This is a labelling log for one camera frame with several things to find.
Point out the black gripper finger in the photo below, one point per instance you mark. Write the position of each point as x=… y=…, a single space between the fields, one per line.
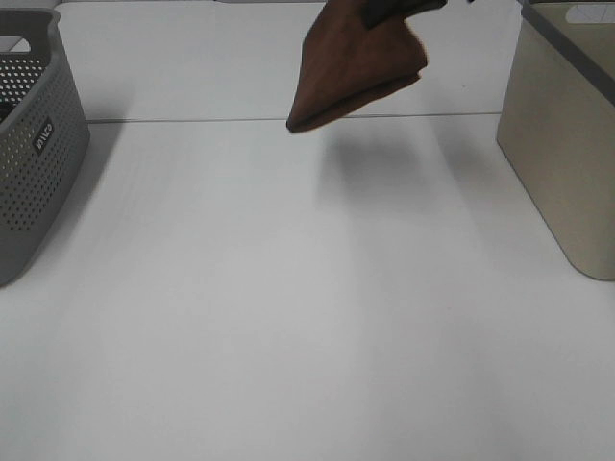
x=374 y=12

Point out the brown towel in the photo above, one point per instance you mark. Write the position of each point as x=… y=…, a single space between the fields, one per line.
x=345 y=65

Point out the beige storage bin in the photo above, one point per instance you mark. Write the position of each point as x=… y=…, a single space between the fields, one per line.
x=557 y=125

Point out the grey perforated plastic basket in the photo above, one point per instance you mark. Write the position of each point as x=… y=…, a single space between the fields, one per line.
x=44 y=135

